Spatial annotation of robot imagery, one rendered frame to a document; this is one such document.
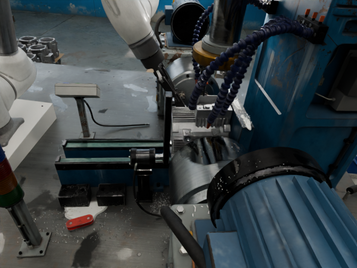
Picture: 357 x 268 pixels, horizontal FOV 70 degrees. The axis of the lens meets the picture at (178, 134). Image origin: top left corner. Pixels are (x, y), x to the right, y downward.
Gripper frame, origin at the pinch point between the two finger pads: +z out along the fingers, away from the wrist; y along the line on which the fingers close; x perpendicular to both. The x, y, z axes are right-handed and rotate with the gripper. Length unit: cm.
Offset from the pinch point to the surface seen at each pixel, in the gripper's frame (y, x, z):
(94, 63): 303, 139, 48
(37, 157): 4, 67, -2
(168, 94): -19.8, -2.6, -14.0
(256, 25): 522, -148, 203
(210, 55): -12.5, -17.1, -15.4
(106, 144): -1.2, 33.7, 3.2
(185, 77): 15.1, -4.8, 0.2
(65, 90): 16.4, 41.4, -18.2
